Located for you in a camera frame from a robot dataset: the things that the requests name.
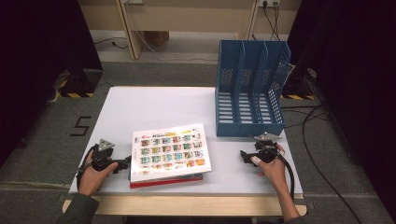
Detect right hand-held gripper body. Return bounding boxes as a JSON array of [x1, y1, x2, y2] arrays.
[[247, 132, 283, 163]]

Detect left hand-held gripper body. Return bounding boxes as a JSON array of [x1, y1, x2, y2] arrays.
[[90, 138, 124, 173]]

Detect red cartoon book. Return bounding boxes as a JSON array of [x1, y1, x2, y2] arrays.
[[129, 173, 205, 189]]

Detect white picture-grid book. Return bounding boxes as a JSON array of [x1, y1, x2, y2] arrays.
[[130, 122, 213, 183]]

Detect blue file rack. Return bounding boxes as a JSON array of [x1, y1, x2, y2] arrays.
[[214, 39, 292, 138]]

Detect person's right hand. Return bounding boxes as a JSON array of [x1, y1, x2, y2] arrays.
[[249, 143, 288, 188]]

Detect person's left hand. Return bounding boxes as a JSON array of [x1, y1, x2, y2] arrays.
[[78, 151, 120, 197]]

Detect black striped-tape stand base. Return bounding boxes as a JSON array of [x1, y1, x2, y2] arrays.
[[279, 68, 318, 101], [58, 68, 104, 99]]

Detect black curtain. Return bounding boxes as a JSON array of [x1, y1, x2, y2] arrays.
[[0, 0, 104, 167], [285, 0, 396, 214]]

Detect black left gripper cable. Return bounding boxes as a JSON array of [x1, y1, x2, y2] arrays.
[[76, 146, 96, 190]]

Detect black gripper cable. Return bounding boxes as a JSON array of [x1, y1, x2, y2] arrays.
[[76, 146, 96, 190], [270, 148, 296, 201]]

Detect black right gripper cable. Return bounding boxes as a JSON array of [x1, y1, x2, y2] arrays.
[[270, 148, 296, 201]]

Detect black floor cables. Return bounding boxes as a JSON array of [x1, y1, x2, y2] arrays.
[[280, 104, 364, 224]]

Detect white floor cable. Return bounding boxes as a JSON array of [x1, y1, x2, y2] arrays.
[[134, 30, 219, 63]]

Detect thin black floor cable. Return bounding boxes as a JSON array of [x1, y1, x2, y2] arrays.
[[92, 36, 129, 50]]

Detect black plugged-in cables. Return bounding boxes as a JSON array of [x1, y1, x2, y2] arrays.
[[262, 1, 282, 41]]

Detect white wall socket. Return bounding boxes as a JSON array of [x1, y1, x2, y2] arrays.
[[259, 0, 282, 8]]

